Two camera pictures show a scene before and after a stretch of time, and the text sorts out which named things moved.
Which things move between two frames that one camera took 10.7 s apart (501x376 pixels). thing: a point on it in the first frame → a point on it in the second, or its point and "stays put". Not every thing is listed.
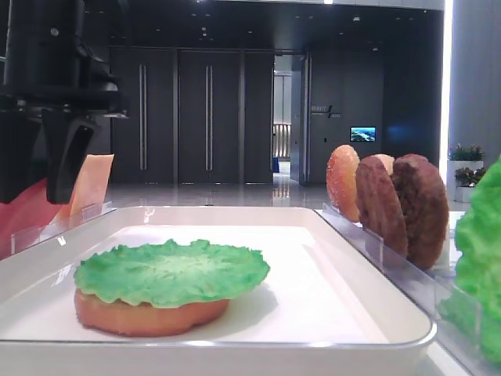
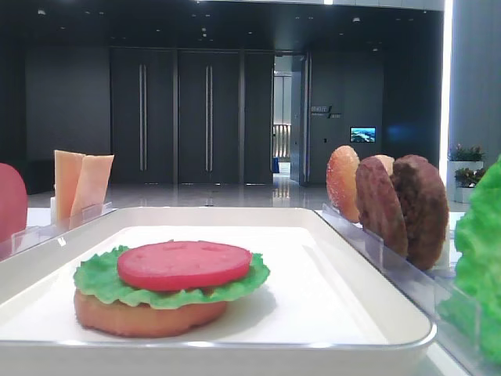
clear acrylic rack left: (21, 240) stays put
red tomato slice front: (23, 218) → (183, 265)
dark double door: (196, 116) stays put
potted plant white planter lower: (466, 179) stays put
